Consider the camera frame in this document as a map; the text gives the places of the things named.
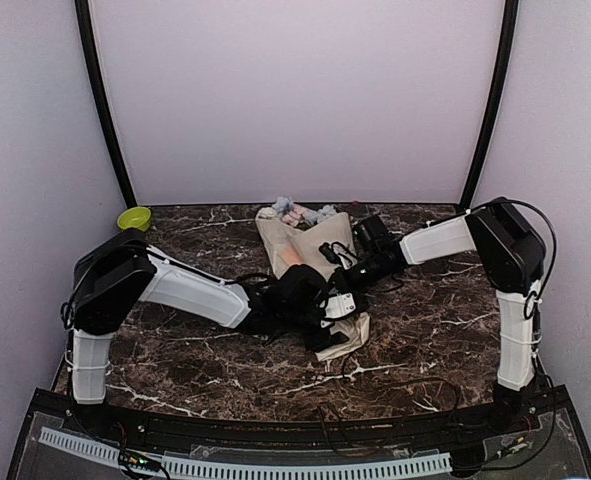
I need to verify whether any peach wrapping paper sheet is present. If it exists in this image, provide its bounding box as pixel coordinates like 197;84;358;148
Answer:
255;204;370;361

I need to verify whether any white slotted cable duct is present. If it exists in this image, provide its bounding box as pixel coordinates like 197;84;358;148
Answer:
38;427;452;479

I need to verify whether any black frame post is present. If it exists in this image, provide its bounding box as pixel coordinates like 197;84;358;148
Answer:
74;0;138;208
458;0;519;210

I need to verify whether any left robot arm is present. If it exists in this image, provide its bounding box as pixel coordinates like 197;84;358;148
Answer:
60;229;356;436

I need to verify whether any blue fake flower bunch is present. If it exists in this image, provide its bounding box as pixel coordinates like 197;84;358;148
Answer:
271;196;338;228

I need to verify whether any pink fake flower stem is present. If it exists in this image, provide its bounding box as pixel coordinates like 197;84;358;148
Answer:
281;204;310;228

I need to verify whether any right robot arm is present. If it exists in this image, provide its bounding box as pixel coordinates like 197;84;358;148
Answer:
329;197;557;392

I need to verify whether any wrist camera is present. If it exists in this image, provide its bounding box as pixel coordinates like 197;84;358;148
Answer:
318;241;359;269
320;293;369;328

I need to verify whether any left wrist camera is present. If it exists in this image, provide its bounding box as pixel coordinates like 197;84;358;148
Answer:
320;293;369;328

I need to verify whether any right black frame post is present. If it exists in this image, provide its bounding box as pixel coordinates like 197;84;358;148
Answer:
458;0;519;210

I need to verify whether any white fake flower stem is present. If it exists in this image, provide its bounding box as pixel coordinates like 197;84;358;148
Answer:
256;207;278;220

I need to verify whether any small circuit board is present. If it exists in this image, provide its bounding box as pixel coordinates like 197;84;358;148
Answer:
118;449;162;472

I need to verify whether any green plastic bowl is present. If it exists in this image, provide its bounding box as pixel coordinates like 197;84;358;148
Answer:
117;206;152;232

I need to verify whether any left black frame post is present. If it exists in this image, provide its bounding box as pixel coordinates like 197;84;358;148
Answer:
74;0;138;208

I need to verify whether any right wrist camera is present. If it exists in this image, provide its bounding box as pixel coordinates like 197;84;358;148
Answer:
318;241;359;269

